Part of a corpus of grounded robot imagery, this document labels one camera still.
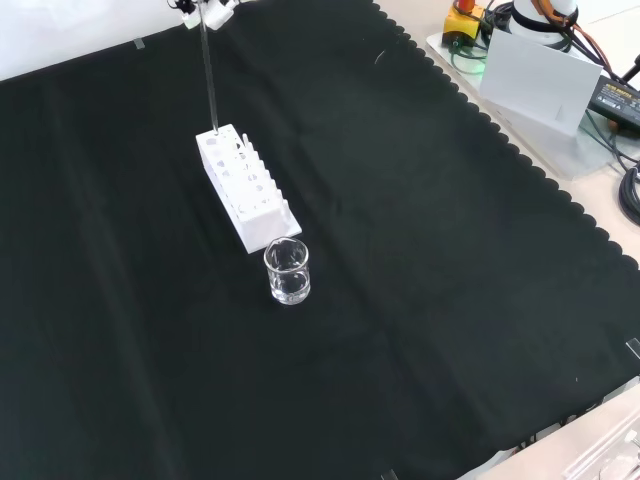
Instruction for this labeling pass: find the clear glass rod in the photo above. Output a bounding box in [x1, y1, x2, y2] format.
[198, 3, 220, 137]

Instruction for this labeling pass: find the white test tube rack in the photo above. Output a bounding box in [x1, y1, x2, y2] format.
[194, 123, 304, 253]

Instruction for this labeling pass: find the clear acrylic holder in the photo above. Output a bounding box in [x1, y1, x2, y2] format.
[563, 412, 640, 480]

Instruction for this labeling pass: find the black cable coil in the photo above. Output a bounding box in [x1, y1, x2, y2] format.
[618, 162, 640, 226]

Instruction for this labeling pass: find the black bench cloth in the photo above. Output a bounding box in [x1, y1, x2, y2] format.
[0, 0, 640, 480]

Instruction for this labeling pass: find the pale board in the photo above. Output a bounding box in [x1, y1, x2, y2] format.
[478, 29, 604, 138]

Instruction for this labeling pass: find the yellow stop button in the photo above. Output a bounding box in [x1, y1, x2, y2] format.
[443, 0, 486, 50]

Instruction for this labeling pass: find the orange cable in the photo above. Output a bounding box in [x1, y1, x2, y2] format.
[519, 0, 615, 71]

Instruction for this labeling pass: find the grey base plate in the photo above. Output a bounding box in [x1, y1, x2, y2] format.
[424, 28, 640, 180]

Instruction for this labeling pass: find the black power adapter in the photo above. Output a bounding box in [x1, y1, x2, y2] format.
[586, 74, 640, 127]

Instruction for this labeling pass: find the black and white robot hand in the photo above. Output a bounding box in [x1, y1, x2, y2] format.
[167, 0, 239, 31]

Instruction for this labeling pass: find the small clear glass beaker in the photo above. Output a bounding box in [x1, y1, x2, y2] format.
[262, 236, 313, 307]

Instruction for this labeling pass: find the green cable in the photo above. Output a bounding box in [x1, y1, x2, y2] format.
[448, 42, 490, 77]

